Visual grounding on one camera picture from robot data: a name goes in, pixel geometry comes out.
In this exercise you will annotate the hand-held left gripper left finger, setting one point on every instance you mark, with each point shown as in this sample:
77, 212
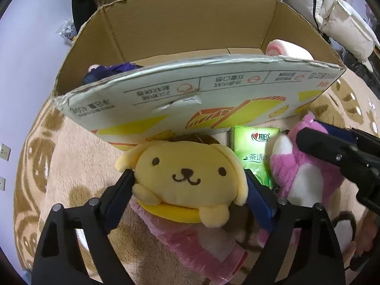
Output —
120, 194

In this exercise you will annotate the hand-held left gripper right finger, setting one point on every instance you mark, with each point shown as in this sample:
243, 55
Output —
261, 202

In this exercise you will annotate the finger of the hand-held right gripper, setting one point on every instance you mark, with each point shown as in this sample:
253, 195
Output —
335, 130
320, 145

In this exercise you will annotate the pink bear plush toy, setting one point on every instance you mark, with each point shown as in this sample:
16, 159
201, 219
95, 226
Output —
286, 166

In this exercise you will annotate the yellow dog plush toy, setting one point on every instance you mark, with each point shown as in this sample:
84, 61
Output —
184, 178

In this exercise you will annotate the large cardboard box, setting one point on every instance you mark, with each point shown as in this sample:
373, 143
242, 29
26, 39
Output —
190, 35

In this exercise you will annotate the person's right hand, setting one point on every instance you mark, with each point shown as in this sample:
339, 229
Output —
369, 231

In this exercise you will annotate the green tissue packet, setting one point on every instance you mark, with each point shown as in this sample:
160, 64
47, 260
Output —
252, 145

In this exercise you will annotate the brown patterned fleece blanket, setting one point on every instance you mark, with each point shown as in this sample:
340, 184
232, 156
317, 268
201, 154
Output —
53, 154

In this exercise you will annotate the pink plastic packet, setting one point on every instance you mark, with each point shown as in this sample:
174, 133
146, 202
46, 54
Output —
184, 240

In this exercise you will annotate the pink white roll plush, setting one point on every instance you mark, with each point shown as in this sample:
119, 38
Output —
292, 50

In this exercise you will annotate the white puffer jacket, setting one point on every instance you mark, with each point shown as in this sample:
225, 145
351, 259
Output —
341, 14

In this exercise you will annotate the dark purple plush toy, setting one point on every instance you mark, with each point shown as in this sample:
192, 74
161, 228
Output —
104, 71

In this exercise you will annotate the printed plastic bag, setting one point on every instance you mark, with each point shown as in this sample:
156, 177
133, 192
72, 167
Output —
67, 31

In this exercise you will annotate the black hanging garment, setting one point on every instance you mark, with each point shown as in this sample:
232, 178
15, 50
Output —
83, 0

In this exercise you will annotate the white wall socket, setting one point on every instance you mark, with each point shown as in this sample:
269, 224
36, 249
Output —
1, 184
4, 151

